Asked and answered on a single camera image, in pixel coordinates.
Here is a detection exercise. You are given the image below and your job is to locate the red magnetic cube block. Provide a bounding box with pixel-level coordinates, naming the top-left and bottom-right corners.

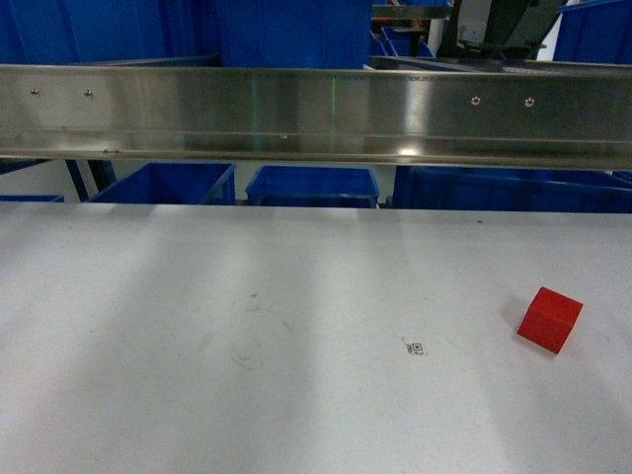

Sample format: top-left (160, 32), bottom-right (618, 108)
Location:
top-left (517, 286), bottom-right (584, 355)

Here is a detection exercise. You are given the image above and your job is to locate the small printed marker sticker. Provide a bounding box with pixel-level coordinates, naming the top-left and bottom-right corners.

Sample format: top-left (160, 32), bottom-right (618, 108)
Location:
top-left (402, 337), bottom-right (428, 356)

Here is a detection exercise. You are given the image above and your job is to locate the blue bin upper centre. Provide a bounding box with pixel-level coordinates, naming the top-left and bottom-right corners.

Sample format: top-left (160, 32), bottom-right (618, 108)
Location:
top-left (215, 1), bottom-right (372, 69)

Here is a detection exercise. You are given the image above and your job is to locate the black office chair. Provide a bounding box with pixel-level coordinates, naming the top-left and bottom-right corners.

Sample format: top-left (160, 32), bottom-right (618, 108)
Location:
top-left (436, 1), bottom-right (567, 60)

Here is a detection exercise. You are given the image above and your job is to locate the blue bin upper right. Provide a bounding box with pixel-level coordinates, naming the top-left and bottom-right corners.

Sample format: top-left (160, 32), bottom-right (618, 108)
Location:
top-left (553, 0), bottom-right (631, 65)

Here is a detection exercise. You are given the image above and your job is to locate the large blue bin upper left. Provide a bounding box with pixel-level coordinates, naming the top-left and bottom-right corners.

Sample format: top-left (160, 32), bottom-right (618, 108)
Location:
top-left (1, 0), bottom-right (220, 65)

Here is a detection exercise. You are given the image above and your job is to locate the blue bin below rail centre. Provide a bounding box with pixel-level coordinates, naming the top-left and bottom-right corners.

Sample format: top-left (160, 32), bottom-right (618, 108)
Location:
top-left (246, 165), bottom-right (379, 208)

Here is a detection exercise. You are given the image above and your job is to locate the blue bin below rail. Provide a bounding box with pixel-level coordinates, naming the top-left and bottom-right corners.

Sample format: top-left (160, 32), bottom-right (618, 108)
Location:
top-left (387, 166), bottom-right (631, 213)
top-left (89, 163), bottom-right (236, 205)
top-left (246, 165), bottom-right (379, 208)

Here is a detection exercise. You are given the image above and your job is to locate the blue bin below rail right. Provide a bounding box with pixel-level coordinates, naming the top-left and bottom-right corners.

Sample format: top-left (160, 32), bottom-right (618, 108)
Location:
top-left (387, 166), bottom-right (631, 213)

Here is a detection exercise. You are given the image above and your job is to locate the blue bin below rail left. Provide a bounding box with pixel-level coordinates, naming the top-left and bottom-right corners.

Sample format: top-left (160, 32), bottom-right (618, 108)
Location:
top-left (89, 163), bottom-right (236, 205)

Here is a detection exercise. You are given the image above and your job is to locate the stainless steel shelf rail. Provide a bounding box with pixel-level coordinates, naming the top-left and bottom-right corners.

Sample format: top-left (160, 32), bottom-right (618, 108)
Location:
top-left (1, 60), bottom-right (631, 170)

